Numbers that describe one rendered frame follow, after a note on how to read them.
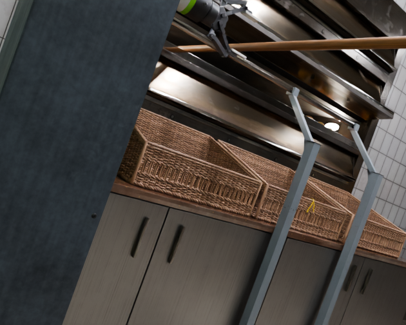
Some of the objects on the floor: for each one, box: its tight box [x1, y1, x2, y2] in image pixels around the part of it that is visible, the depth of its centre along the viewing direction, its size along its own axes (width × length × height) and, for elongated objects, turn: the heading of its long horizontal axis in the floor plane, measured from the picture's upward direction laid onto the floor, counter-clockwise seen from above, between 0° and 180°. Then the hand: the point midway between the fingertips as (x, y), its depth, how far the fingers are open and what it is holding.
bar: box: [171, 17, 384, 325], centre depth 162 cm, size 31×127×118 cm, turn 37°
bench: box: [62, 175, 406, 325], centre depth 190 cm, size 56×242×58 cm, turn 37°
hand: (248, 38), depth 139 cm, fingers open, 13 cm apart
